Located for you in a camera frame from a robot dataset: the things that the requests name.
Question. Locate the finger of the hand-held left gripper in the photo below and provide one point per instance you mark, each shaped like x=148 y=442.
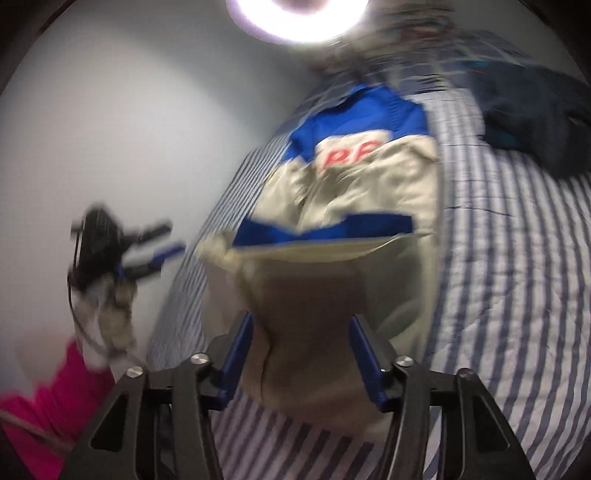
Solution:
x=150 y=230
x=159 y=256

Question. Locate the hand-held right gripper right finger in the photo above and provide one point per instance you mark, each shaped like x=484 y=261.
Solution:
x=367 y=364

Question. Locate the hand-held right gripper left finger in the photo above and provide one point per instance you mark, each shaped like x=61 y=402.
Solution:
x=234 y=360

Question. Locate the cream and blue jacket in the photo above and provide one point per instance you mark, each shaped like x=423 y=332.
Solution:
x=341 y=258

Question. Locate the person's left forearm pink sleeve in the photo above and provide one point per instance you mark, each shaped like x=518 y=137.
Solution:
x=60 y=401

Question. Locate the person's left hand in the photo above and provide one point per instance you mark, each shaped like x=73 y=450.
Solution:
x=108 y=318

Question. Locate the blue striped bed sheet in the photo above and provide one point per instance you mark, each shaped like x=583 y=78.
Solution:
x=508 y=286

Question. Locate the folded floral quilt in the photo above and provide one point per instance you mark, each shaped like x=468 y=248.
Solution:
x=369 y=50

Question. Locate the dark blue garment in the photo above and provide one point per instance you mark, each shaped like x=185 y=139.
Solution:
x=535 y=120

